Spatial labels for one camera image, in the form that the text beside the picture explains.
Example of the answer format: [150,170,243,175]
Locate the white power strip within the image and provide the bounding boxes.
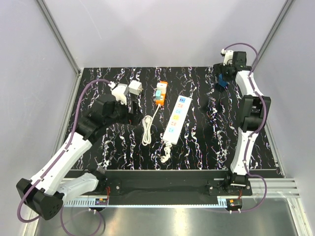
[162,95,192,145]

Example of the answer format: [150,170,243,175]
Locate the slotted cable duct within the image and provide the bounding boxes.
[64,198,237,208]

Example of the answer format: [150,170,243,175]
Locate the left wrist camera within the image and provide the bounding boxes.
[108,82,129,105]

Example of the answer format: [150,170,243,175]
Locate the teal USB charger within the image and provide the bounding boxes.
[155,90,161,99]

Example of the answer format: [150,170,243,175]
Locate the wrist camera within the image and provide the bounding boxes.
[220,49,234,66]
[108,82,129,105]

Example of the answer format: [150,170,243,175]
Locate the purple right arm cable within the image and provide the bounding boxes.
[221,43,268,213]

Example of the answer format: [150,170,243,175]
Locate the blue cube adapter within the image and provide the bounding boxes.
[218,74,229,88]

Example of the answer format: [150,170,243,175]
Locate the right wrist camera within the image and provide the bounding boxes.
[220,49,234,66]

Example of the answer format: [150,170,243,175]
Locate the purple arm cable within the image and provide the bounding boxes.
[221,43,268,213]
[16,79,116,236]

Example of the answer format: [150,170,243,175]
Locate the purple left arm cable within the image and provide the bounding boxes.
[16,79,116,236]

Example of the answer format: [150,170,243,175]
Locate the white strip cord bundle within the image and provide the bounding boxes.
[160,142,173,163]

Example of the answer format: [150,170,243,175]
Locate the black marble mat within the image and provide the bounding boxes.
[58,66,279,171]

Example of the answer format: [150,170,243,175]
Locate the white USB charger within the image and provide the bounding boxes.
[157,83,167,93]

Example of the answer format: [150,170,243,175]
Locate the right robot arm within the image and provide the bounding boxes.
[214,49,271,195]

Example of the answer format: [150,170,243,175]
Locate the white orange-strip cord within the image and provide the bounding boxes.
[141,103,162,146]

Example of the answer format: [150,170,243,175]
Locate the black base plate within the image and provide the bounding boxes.
[78,169,255,207]

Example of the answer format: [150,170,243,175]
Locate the white cube adapter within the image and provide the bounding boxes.
[128,80,143,95]

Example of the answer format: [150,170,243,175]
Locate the orange power strip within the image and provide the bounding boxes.
[155,81,168,106]

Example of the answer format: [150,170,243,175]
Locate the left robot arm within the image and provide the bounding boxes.
[16,94,143,220]

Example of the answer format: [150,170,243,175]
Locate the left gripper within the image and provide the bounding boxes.
[105,98,144,127]

